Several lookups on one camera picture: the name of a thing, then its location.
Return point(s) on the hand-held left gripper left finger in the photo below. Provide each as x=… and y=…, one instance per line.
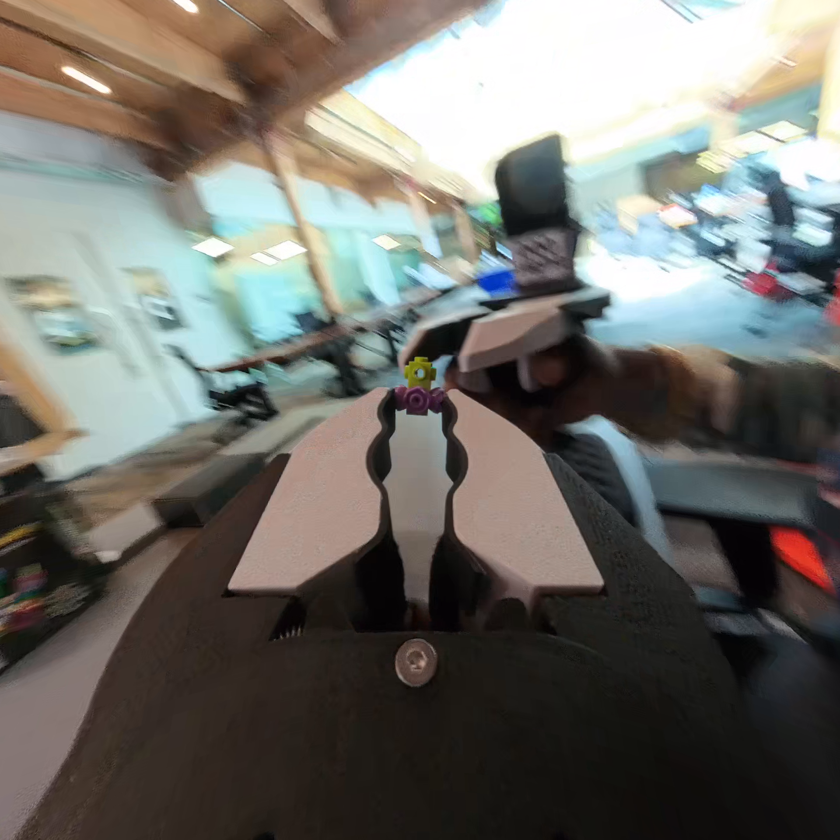
x=309, y=519

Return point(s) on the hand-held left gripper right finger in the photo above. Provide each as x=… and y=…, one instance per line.
x=525, y=519

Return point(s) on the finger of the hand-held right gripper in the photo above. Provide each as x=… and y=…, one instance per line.
x=440, y=328
x=512, y=339

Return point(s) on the small lime flower brick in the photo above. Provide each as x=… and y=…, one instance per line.
x=420, y=372

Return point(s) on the purple yellow flower assembly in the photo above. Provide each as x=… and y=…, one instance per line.
x=420, y=399

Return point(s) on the black glossy cardboard box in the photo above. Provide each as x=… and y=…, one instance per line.
x=40, y=591

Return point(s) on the person's right forearm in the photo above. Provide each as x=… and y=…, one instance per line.
x=775, y=400

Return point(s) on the grey desk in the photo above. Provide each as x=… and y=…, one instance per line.
x=79, y=683

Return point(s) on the person's right hand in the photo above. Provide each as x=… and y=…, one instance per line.
x=617, y=394

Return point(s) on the blue plastic crate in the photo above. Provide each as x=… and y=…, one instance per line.
x=496, y=280

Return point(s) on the wooden table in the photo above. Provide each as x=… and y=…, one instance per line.
x=295, y=348

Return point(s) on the black office chair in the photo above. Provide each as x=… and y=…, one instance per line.
x=230, y=387

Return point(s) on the black chair armrest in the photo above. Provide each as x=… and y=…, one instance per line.
x=735, y=492

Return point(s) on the person's dark clothing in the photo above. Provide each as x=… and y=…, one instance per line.
x=801, y=709

